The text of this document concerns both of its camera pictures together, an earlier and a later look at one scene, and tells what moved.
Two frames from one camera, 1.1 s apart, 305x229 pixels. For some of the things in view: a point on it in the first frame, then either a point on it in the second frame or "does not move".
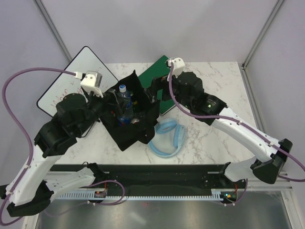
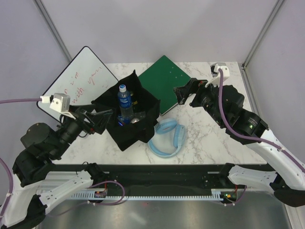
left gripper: [110, 108] -> [99, 120]
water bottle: [134, 120] does not move
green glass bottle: [134, 102] does not move
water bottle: [127, 114] does not move
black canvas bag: [130, 113] does not move
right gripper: [158, 83] -> [195, 86]
